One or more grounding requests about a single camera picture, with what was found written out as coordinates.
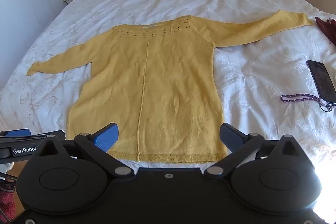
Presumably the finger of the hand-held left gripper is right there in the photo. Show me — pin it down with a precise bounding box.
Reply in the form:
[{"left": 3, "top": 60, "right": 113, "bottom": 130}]
[{"left": 0, "top": 129, "right": 66, "bottom": 145}]

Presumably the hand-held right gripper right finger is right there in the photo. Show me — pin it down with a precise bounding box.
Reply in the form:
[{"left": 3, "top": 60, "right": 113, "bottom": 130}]
[{"left": 204, "top": 123, "right": 300, "bottom": 179}]

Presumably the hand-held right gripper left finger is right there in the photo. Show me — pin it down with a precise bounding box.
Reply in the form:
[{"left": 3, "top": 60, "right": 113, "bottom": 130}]
[{"left": 38, "top": 123, "right": 132, "bottom": 178}]

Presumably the yellow knit sweater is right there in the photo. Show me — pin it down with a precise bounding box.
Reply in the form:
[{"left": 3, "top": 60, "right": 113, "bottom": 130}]
[{"left": 27, "top": 10, "right": 313, "bottom": 163}]

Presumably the dark red fuzzy cloth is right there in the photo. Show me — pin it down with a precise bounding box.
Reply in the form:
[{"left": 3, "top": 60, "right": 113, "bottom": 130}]
[{"left": 0, "top": 188, "right": 17, "bottom": 223}]

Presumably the black smartphone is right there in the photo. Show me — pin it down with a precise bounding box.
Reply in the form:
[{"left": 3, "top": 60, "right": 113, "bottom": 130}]
[{"left": 307, "top": 59, "right": 336, "bottom": 106}]

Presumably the dark red garment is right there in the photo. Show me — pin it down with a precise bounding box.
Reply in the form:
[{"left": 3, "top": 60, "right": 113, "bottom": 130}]
[{"left": 314, "top": 16, "right": 336, "bottom": 46}]

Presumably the black cable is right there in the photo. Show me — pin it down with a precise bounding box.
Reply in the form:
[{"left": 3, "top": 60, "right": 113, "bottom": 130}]
[{"left": 0, "top": 171, "right": 18, "bottom": 193}]

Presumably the purple lanyard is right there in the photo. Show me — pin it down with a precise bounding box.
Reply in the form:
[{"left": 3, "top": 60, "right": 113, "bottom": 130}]
[{"left": 280, "top": 93, "right": 334, "bottom": 112}]

